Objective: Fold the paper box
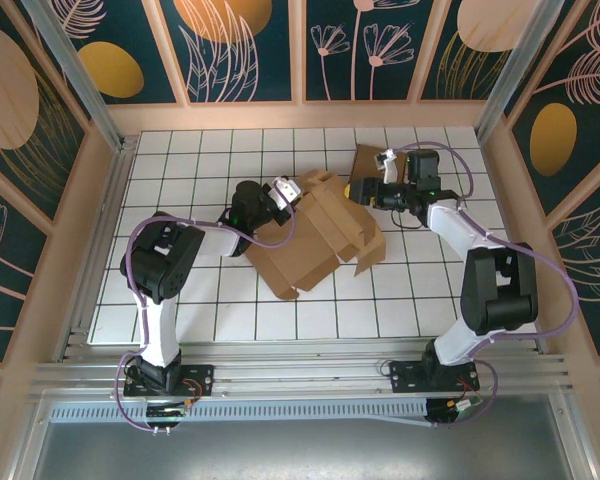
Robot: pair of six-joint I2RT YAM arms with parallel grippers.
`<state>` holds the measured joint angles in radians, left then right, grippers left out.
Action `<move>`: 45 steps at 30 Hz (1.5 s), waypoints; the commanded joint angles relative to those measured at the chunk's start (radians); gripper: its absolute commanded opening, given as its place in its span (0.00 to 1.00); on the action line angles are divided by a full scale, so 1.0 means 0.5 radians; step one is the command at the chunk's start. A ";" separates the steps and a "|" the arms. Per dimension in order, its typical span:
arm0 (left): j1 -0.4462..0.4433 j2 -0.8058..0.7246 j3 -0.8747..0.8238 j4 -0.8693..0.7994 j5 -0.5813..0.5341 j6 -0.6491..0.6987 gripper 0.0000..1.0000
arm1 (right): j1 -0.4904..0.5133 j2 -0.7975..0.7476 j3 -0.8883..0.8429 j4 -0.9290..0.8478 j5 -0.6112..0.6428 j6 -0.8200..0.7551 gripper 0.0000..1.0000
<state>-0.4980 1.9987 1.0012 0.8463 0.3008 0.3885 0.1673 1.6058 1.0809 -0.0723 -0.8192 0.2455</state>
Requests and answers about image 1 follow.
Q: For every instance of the aluminium side rail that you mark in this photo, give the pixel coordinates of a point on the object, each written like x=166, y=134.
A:
x=111, y=200

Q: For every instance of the wall panel yellow oval feather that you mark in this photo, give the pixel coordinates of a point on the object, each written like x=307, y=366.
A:
x=552, y=140

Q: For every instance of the wall panel yellow oval leaf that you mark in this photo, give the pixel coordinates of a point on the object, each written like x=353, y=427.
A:
x=110, y=70

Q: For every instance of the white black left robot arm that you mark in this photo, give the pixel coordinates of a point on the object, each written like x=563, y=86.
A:
x=160, y=260

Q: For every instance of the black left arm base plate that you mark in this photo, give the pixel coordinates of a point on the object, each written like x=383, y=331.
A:
x=202, y=380

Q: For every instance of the wall panel orange circle leaves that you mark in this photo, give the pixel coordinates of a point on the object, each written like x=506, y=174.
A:
x=220, y=20

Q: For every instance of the wall panel peach circle grass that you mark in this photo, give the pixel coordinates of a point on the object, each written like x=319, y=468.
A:
x=485, y=25

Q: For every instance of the aluminium corner post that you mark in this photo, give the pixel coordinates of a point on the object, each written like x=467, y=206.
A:
x=81, y=75
x=516, y=65

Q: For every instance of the wall panel pink feather leaves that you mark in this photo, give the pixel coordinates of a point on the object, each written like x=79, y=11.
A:
x=590, y=260

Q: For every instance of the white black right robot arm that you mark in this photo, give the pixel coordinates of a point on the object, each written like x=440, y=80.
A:
x=500, y=290

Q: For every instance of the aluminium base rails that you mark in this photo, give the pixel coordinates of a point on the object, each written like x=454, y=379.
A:
x=300, y=372

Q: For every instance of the brown cardboard box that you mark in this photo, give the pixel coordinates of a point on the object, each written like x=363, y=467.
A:
x=365, y=162
x=310, y=250

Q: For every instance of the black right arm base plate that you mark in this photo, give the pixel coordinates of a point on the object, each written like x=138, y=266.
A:
x=405, y=377

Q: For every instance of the wall panel single flower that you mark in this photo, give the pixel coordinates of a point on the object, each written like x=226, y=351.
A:
x=5, y=260

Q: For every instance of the grey metal sheet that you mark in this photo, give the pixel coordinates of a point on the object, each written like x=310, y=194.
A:
x=300, y=455

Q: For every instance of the wall panel pink flowers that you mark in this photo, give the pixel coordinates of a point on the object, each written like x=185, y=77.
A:
x=340, y=80

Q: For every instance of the wall panel large peach circle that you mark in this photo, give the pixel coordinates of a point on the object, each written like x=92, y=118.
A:
x=5, y=100

